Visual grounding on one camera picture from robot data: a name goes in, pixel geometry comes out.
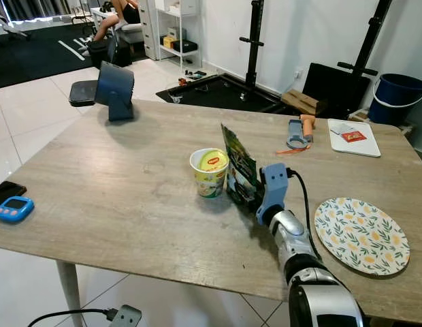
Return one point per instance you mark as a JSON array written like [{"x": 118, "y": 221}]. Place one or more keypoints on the green snack bag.
[{"x": 240, "y": 160}]

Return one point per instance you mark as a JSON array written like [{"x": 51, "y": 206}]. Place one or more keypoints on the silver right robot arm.
[{"x": 293, "y": 228}]

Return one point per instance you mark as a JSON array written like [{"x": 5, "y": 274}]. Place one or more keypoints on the yellow green noodle cup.
[{"x": 209, "y": 176}]

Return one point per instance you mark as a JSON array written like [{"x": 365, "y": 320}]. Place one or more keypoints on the thin orange peel strip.
[{"x": 291, "y": 150}]

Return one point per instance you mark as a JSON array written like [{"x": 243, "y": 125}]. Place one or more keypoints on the brown cardboard box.
[{"x": 303, "y": 102}]

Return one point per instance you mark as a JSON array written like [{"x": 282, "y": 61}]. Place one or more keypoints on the black gym floor mat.
[{"x": 211, "y": 92}]

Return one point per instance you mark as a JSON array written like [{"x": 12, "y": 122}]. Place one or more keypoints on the leaf patterned round plate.
[{"x": 362, "y": 237}]

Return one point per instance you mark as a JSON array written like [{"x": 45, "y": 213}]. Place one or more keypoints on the grey wood dining table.
[{"x": 136, "y": 177}]

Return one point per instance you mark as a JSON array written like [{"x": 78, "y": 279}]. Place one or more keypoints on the white cutting board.
[{"x": 361, "y": 150}]

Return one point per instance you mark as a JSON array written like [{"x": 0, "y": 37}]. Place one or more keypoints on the small red packet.
[{"x": 354, "y": 136}]

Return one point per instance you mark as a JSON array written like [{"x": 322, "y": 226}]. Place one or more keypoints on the black flat panel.
[{"x": 333, "y": 92}]

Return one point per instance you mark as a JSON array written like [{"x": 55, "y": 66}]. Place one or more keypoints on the black rack upright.
[
  {"x": 254, "y": 34},
  {"x": 374, "y": 27}
]

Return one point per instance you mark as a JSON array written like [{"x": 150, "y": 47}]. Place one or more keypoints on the blue plastic bucket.
[{"x": 398, "y": 105}]

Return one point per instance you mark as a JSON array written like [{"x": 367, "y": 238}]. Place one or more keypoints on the dark blue desk fan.
[{"x": 116, "y": 85}]

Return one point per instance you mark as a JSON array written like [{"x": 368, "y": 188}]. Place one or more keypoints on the black smartphone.
[{"x": 10, "y": 189}]

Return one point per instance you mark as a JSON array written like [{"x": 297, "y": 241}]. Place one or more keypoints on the blue kitchen timer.
[{"x": 15, "y": 209}]

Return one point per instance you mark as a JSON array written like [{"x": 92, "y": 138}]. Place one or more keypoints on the black chair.
[{"x": 85, "y": 92}]

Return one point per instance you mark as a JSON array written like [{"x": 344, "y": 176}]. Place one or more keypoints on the white shelf unit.
[{"x": 148, "y": 27}]

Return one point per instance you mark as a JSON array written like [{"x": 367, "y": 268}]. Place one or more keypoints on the black floor bag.
[{"x": 99, "y": 51}]

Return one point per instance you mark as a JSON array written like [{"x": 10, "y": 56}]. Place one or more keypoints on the seated person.
[{"x": 122, "y": 10}]

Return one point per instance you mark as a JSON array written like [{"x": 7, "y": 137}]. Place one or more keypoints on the black carpet with white lines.
[{"x": 34, "y": 54}]

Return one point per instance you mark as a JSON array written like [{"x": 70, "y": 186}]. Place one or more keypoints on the light grey left wrist camera mount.
[{"x": 128, "y": 317}]

